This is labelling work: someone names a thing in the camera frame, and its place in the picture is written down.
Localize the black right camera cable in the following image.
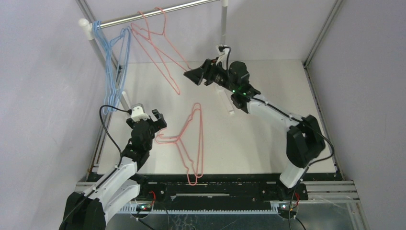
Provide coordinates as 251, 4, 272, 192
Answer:
220, 46, 335, 230

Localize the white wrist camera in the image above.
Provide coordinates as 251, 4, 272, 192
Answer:
130, 103, 149, 122
215, 45, 231, 65

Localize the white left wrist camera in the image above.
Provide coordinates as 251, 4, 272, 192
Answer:
130, 103, 149, 122

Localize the left circuit board with wires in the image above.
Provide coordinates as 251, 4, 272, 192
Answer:
130, 191, 157, 220

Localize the black camera cable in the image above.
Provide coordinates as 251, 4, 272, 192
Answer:
99, 104, 133, 166
220, 46, 335, 230

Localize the circuit board with wires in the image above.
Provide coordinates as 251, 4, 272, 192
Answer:
130, 191, 157, 220
278, 193, 300, 219

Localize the metal clothes rack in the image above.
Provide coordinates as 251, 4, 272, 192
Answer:
78, 0, 236, 119

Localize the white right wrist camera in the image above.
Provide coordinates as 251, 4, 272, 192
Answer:
215, 45, 231, 65

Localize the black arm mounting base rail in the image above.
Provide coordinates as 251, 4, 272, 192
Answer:
86, 172, 343, 212

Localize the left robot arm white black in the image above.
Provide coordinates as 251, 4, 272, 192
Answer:
59, 104, 167, 230

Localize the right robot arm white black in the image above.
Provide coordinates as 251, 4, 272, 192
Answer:
183, 59, 326, 199

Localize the black left camera cable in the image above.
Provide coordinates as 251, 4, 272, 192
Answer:
99, 104, 133, 166

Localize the right circuit board with wires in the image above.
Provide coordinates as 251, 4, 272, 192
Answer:
278, 193, 300, 219

